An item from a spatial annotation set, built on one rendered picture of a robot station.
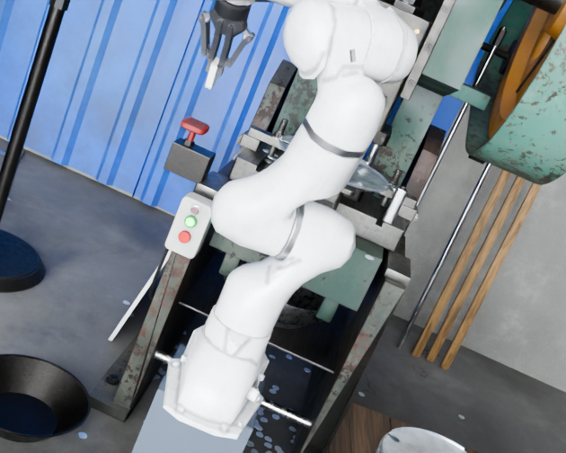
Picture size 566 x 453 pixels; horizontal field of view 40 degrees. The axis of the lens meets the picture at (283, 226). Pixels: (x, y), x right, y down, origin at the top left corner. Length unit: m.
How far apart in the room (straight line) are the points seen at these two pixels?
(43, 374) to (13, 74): 1.75
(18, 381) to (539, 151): 1.33
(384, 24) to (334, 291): 0.83
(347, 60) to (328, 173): 0.17
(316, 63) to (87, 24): 2.26
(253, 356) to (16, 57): 2.36
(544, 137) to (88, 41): 2.12
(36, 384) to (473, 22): 1.35
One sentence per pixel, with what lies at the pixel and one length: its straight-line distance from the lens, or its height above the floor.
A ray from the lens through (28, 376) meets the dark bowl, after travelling 2.06.
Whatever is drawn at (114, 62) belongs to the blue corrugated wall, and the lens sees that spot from 3.33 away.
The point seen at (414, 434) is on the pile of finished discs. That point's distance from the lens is 1.79.
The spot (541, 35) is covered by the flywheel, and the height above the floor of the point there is 1.25.
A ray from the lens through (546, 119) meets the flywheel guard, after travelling 1.70.
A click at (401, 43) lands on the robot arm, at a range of 1.24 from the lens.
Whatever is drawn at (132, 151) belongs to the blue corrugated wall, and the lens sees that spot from 3.36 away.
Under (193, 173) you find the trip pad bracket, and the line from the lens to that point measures 1.84.
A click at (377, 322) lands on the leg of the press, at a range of 1.84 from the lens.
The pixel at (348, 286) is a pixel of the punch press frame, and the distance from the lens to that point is 1.88.
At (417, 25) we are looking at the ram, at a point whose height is 1.15.
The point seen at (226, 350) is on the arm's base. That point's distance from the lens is 1.35.
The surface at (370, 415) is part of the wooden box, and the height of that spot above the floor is 0.35.
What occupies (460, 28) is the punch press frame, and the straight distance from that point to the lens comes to 1.87.
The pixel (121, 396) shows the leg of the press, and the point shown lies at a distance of 2.06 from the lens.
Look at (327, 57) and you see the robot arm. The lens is 1.17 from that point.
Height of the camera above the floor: 1.20
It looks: 18 degrees down
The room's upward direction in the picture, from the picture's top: 24 degrees clockwise
